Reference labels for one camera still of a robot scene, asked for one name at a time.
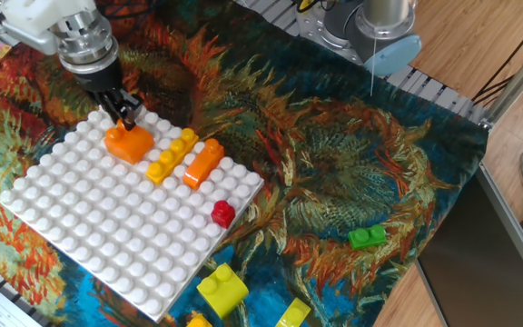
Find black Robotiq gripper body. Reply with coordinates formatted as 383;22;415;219
71;57;125;96

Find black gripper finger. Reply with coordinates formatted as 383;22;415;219
89;89;129;126
109;88;144;133

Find orange two-stud block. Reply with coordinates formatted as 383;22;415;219
104;118;155;165

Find slim yellow four-stud block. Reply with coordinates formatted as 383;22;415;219
145;127;200;186

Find slim orange sloped block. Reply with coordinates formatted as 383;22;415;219
183;137;226;191

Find white studded baseplate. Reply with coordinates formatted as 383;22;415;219
0;106;265;323

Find small red block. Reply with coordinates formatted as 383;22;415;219
210;200;237;230

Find white and silver wrist adapter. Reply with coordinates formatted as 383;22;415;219
0;0;120;75

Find large lime two-stud block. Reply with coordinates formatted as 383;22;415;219
196;263;250;320

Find large yellow four-stud block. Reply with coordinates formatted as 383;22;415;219
185;312;214;327

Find white zip tie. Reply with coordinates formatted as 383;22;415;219
369;35;378;97

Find small lime single-stud block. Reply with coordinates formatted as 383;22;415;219
274;297;312;327

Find small green two-stud block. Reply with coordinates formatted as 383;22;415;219
347;223;388;251

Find colourful sunflower pattern rug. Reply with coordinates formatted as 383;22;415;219
0;0;489;327

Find black monitor panel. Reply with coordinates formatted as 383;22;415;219
414;162;523;327

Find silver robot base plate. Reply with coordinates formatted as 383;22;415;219
295;2;367;67

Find black floor cables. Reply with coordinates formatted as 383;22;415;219
472;8;523;106

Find aluminium frame beam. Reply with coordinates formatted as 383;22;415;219
479;38;523;133

